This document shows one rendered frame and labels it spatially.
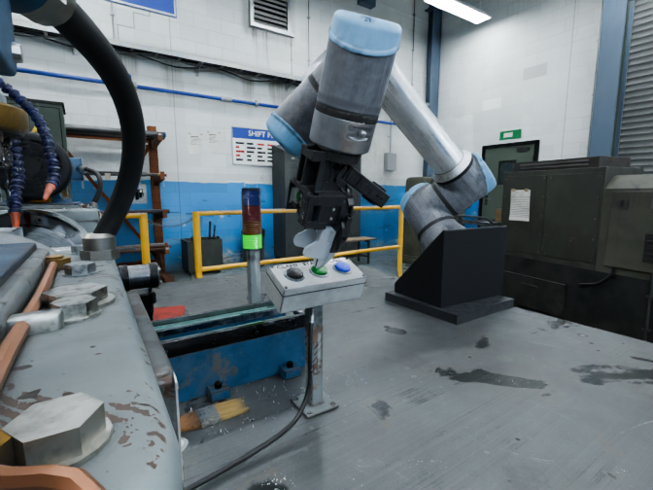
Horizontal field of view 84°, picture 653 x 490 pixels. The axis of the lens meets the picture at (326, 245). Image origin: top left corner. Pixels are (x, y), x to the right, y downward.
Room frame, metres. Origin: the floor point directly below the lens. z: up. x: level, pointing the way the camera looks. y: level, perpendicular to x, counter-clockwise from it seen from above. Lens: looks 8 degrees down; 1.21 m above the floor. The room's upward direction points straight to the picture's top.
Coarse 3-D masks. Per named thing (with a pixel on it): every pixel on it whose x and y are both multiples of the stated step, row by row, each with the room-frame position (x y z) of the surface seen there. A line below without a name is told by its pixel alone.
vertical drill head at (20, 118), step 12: (0, 96) 0.58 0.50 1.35; (0, 108) 0.55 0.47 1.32; (12, 108) 0.56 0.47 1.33; (0, 120) 0.54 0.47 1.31; (12, 120) 0.56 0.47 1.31; (24, 120) 0.59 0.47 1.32; (0, 132) 0.56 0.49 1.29; (12, 132) 0.57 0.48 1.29; (24, 132) 0.60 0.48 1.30; (0, 144) 0.56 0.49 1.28; (12, 144) 0.63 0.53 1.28; (0, 156) 0.55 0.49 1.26; (12, 156) 0.62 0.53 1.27; (0, 192) 0.56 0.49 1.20
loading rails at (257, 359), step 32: (160, 320) 0.76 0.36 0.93; (192, 320) 0.79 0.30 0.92; (224, 320) 0.80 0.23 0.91; (256, 320) 0.85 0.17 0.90; (288, 320) 0.78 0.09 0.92; (192, 352) 0.67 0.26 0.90; (224, 352) 0.70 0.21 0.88; (256, 352) 0.74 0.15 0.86; (288, 352) 0.78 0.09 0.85; (192, 384) 0.67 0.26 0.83; (224, 384) 0.69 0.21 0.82
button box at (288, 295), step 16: (272, 272) 0.60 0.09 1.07; (304, 272) 0.62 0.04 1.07; (336, 272) 0.64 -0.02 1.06; (352, 272) 0.65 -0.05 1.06; (272, 288) 0.60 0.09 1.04; (288, 288) 0.57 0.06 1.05; (304, 288) 0.58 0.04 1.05; (320, 288) 0.60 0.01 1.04; (336, 288) 0.62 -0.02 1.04; (352, 288) 0.64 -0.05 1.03; (288, 304) 0.58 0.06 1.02; (304, 304) 0.60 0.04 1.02; (320, 304) 0.62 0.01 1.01
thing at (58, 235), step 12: (0, 216) 0.74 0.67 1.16; (24, 216) 0.76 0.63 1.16; (36, 216) 0.77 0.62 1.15; (48, 216) 0.79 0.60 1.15; (60, 216) 0.86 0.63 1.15; (24, 228) 0.76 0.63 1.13; (36, 228) 0.77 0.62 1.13; (48, 228) 0.78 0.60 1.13; (60, 228) 0.80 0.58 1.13; (72, 228) 0.81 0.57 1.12; (84, 228) 0.95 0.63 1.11; (36, 240) 0.77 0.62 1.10; (48, 240) 0.78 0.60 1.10; (60, 240) 0.79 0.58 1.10; (72, 240) 0.81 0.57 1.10
